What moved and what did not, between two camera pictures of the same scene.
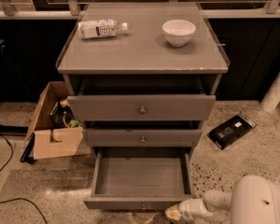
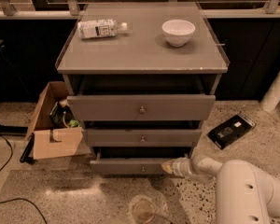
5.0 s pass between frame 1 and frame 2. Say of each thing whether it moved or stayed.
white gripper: moved
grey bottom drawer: moved
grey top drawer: stayed
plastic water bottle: stayed
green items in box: stayed
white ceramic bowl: stayed
